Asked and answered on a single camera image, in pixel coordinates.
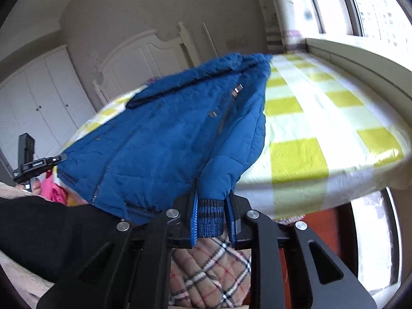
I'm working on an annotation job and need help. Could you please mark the printed curtain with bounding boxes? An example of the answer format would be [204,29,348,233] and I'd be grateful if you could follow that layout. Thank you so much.
[264,0,325,54]

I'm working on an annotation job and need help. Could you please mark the person's left hand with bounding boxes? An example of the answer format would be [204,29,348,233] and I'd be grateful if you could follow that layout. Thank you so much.
[16,179,42,198]

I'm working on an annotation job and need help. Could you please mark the yellow checked bed sheet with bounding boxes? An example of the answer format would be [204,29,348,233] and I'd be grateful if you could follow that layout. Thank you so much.
[61,53,412,222]

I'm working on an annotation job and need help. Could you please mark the metal pole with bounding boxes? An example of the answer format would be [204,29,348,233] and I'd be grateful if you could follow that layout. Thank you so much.
[203,22,219,58]

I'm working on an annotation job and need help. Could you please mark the bright pink cloth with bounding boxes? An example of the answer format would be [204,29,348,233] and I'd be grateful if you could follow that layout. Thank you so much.
[40,170,70,205]

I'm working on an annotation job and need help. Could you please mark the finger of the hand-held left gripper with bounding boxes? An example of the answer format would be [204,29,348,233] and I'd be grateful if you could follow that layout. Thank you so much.
[21,153,68,177]

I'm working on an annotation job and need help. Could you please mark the window with grey frame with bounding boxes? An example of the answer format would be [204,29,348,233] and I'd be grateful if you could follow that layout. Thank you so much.
[303,0,412,44]

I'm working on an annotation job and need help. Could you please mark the white wardrobe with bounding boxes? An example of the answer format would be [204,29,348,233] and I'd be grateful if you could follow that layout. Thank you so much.
[0,45,97,168]

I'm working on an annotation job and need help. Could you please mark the white wooden headboard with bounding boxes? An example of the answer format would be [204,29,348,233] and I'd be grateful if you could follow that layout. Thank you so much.
[93,22,200,104]

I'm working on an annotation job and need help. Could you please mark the blue puffer jacket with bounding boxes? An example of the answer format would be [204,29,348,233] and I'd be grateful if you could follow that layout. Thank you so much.
[56,53,273,239]

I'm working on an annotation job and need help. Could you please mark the person's plaid pants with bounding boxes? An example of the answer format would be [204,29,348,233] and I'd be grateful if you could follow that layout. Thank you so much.
[169,236,252,309]

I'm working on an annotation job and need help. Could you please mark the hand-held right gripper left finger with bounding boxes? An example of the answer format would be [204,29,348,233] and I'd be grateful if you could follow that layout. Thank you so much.
[37,177,200,309]

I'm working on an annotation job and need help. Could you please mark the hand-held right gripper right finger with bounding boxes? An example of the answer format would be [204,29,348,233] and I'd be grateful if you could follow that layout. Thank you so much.
[227,191,377,309]

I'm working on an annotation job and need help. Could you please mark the beige window sill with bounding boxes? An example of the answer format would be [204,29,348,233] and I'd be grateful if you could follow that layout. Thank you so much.
[304,37,412,149]

